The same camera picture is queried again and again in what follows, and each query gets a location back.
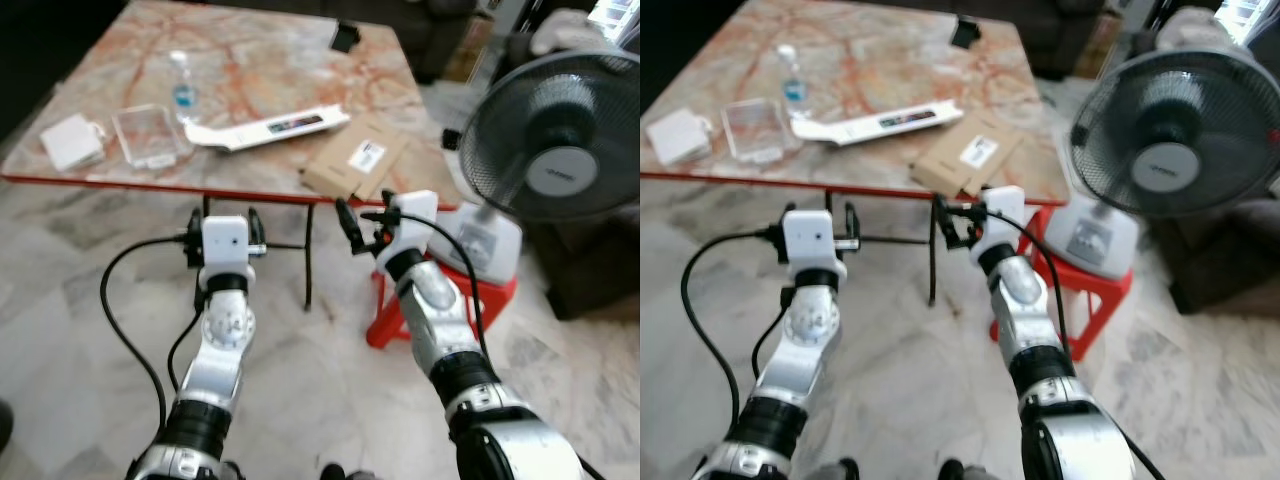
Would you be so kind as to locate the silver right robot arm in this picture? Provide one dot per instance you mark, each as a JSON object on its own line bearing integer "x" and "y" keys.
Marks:
{"x": 1020, "y": 290}
{"x": 435, "y": 300}

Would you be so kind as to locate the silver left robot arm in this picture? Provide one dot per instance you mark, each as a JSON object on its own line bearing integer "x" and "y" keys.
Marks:
{"x": 222, "y": 340}
{"x": 815, "y": 330}

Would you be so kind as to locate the flat brown cardboard box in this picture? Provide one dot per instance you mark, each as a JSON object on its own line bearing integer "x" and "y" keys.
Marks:
{"x": 345, "y": 170}
{"x": 950, "y": 165}

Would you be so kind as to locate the clear plastic container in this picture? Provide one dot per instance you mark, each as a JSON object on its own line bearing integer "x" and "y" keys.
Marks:
{"x": 150, "y": 140}
{"x": 757, "y": 132}

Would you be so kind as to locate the small black power adapter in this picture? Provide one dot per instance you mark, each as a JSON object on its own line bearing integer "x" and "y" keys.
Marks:
{"x": 451, "y": 139}

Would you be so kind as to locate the red plastic stool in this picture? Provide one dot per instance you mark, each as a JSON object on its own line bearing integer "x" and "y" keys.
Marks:
{"x": 395, "y": 325}
{"x": 1100, "y": 300}

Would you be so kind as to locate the long white packaging card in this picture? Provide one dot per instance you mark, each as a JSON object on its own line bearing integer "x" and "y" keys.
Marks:
{"x": 880, "y": 122}
{"x": 270, "y": 128}

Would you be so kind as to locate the clear plastic water bottle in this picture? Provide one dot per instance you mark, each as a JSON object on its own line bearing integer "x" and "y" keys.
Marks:
{"x": 184, "y": 98}
{"x": 795, "y": 92}

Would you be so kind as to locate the white square pouch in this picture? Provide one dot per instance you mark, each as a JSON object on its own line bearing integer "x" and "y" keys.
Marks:
{"x": 72, "y": 142}
{"x": 680, "y": 137}

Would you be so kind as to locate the upright brown cardboard box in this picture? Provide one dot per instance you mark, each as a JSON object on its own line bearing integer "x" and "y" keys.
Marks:
{"x": 1098, "y": 50}
{"x": 470, "y": 60}

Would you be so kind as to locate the small black phone stand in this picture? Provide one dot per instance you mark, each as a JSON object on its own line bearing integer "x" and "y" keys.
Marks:
{"x": 345, "y": 37}
{"x": 966, "y": 33}

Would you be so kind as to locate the black fan with white base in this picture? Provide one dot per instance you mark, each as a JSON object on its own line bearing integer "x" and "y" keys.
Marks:
{"x": 1165, "y": 165}
{"x": 560, "y": 170}

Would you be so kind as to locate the dark grey sofa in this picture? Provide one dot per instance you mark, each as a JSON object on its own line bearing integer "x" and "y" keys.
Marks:
{"x": 440, "y": 30}
{"x": 1060, "y": 30}

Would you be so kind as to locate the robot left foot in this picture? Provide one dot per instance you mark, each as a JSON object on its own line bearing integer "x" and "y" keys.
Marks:
{"x": 835, "y": 470}
{"x": 232, "y": 472}

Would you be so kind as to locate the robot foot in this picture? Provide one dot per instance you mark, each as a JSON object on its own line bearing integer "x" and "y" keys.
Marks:
{"x": 965, "y": 470}
{"x": 335, "y": 472}
{"x": 835, "y": 470}
{"x": 232, "y": 472}

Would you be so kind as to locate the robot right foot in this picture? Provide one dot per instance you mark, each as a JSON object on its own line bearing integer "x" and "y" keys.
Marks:
{"x": 335, "y": 472}
{"x": 965, "y": 470}

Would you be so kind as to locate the white plush toy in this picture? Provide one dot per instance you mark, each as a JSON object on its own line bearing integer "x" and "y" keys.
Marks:
{"x": 570, "y": 30}
{"x": 1195, "y": 25}

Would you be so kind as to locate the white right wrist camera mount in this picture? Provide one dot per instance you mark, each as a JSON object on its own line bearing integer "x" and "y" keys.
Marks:
{"x": 415, "y": 220}
{"x": 1003, "y": 215}

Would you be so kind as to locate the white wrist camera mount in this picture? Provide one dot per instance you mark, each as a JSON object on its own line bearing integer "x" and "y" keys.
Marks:
{"x": 415, "y": 220}
{"x": 1003, "y": 215}
{"x": 808, "y": 240}
{"x": 226, "y": 245}

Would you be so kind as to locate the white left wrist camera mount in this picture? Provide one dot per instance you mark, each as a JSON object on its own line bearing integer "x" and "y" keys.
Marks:
{"x": 808, "y": 240}
{"x": 226, "y": 245}

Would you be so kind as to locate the marble table with red frame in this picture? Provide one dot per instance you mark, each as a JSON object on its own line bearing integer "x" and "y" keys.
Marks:
{"x": 270, "y": 70}
{"x": 880, "y": 60}

